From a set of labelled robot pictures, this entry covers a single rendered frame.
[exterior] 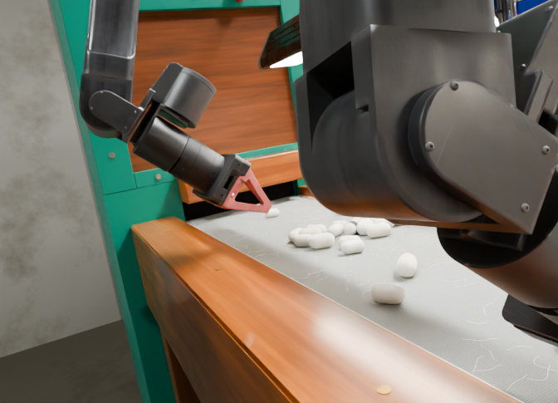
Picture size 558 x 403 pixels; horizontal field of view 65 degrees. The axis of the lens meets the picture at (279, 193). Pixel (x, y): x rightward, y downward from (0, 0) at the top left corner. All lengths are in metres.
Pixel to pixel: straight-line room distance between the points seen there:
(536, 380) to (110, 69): 0.51
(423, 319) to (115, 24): 0.47
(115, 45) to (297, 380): 0.43
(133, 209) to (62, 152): 1.57
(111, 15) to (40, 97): 1.99
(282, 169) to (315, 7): 0.86
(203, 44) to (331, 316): 0.81
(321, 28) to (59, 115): 2.41
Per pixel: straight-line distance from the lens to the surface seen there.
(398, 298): 0.44
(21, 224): 2.58
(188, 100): 0.57
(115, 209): 1.00
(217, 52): 1.08
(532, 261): 0.19
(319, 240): 0.64
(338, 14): 0.17
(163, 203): 1.01
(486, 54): 0.17
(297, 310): 0.40
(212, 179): 0.58
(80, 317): 2.69
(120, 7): 0.60
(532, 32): 0.23
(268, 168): 1.02
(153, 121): 0.57
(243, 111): 1.08
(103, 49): 0.58
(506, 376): 0.35
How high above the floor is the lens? 0.93
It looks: 9 degrees down
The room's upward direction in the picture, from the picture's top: 9 degrees counter-clockwise
